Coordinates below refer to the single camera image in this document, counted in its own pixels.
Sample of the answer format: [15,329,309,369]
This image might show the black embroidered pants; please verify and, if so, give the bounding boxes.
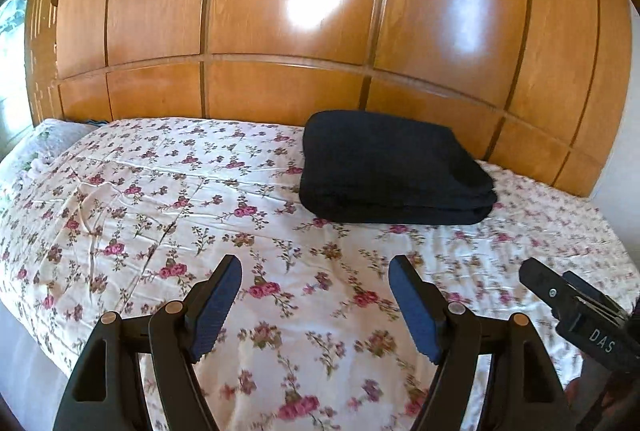
[299,110,498,225]

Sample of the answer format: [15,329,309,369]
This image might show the person's right hand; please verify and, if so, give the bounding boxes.
[564,377,582,413]

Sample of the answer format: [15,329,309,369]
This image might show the floral bedspread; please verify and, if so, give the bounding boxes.
[1,118,639,430]

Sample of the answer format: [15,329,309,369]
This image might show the white pillow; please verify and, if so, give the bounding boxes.
[1,118,96,185]

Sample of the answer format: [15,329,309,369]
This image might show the wooden wardrobe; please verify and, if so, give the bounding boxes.
[25,0,631,196]

